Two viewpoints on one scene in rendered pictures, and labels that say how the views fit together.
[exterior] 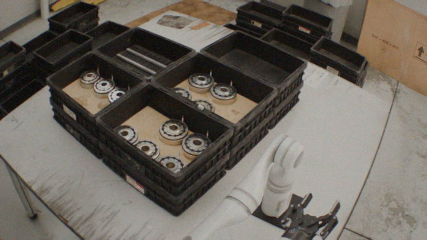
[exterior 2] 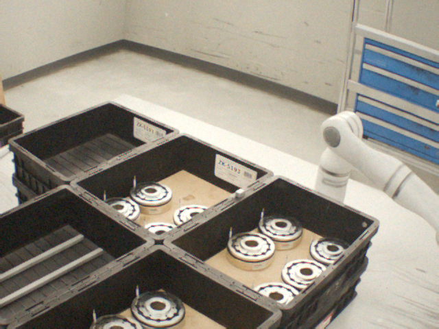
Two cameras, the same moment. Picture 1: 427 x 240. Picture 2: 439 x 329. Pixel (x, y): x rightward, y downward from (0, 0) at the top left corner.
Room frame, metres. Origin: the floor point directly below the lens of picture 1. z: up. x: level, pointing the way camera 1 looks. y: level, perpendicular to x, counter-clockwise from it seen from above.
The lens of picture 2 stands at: (1.11, 1.17, 1.60)
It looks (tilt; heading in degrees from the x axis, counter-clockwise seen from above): 28 degrees down; 274
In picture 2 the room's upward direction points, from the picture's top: 5 degrees clockwise
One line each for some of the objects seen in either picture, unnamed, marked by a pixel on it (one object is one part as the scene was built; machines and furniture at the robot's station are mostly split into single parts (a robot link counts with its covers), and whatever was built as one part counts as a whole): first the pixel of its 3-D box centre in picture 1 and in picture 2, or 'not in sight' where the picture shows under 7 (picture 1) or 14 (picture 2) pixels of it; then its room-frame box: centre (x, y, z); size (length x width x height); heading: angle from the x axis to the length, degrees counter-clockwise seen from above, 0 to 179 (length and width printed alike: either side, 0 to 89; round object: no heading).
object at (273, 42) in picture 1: (286, 62); not in sight; (2.54, -0.49, 0.31); 0.40 x 0.30 x 0.34; 61
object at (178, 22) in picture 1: (173, 20); not in sight; (2.26, 0.31, 0.71); 0.22 x 0.19 x 0.01; 61
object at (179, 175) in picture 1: (159, 125); (281, 237); (1.04, 0.17, 0.92); 0.40 x 0.30 x 0.02; 57
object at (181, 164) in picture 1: (170, 166); (332, 250); (0.91, 0.12, 0.86); 0.10 x 0.10 x 0.01
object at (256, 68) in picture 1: (254, 66); (90, 156); (1.54, -0.15, 0.87); 0.40 x 0.30 x 0.11; 57
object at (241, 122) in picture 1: (214, 86); (172, 182); (1.29, 0.01, 0.92); 0.40 x 0.30 x 0.02; 57
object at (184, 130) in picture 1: (173, 129); (251, 246); (1.10, 0.13, 0.86); 0.10 x 0.10 x 0.01
